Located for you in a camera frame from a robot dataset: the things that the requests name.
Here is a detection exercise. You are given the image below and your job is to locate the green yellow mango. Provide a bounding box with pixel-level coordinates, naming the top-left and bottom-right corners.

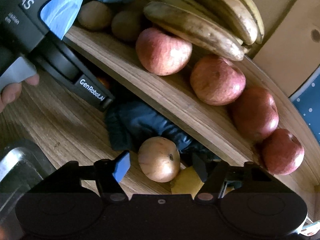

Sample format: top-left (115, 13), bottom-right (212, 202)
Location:
top-left (171, 166), bottom-right (204, 195)

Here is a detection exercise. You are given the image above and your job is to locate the curved wooden shelf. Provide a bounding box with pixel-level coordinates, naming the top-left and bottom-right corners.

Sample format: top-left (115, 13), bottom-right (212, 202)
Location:
top-left (62, 0), bottom-right (320, 220)

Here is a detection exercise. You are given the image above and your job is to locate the light blue hanging garment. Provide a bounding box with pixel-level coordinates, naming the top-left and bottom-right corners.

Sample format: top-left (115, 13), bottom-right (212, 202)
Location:
top-left (41, 0), bottom-right (95, 39)

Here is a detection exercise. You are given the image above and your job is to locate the ripe banana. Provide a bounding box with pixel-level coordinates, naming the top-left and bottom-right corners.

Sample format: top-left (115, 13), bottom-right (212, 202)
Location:
top-left (143, 1), bottom-right (245, 61)
top-left (220, 0), bottom-right (265, 44)
top-left (161, 0), bottom-right (244, 45)

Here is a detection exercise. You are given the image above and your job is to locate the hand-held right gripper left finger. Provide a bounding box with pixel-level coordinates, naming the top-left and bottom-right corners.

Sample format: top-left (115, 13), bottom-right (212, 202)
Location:
top-left (37, 151), bottom-right (131, 204)

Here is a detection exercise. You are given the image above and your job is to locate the bunch of bananas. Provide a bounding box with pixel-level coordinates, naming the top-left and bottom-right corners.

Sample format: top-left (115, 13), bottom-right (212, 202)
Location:
top-left (170, 0), bottom-right (258, 46)

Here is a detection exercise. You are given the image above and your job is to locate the person's left hand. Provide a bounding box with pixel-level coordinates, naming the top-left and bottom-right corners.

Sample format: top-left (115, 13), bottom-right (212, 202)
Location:
top-left (0, 74), bottom-right (40, 113)

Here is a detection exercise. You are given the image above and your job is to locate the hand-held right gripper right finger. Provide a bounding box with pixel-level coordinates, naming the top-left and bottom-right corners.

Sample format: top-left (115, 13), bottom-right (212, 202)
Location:
top-left (192, 154), bottom-right (288, 203)

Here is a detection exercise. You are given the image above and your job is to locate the dark blue cloth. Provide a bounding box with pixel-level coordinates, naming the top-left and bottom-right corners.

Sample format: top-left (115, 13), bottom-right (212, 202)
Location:
top-left (105, 100), bottom-right (218, 160)

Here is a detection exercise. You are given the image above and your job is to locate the red apple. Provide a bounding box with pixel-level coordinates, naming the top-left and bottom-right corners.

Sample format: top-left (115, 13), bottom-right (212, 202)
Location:
top-left (230, 86), bottom-right (279, 142)
top-left (261, 128), bottom-right (305, 176)
top-left (136, 27), bottom-right (193, 76)
top-left (190, 56), bottom-right (247, 106)

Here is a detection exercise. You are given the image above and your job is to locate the blue polka-dot board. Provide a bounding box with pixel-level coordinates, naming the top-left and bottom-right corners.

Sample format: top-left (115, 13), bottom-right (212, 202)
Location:
top-left (290, 72), bottom-right (320, 140)

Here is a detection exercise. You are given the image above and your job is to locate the metal tray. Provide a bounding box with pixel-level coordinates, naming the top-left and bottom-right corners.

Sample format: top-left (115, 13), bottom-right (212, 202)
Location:
top-left (0, 140), bottom-right (57, 198)

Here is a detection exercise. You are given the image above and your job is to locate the brown kiwi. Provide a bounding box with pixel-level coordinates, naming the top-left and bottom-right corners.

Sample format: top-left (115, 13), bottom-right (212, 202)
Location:
top-left (78, 1), bottom-right (112, 32)
top-left (111, 10), bottom-right (144, 42)

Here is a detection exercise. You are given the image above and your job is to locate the wooden back panel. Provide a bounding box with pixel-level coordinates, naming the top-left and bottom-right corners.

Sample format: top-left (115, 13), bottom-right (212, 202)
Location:
top-left (250, 0), bottom-right (320, 98)

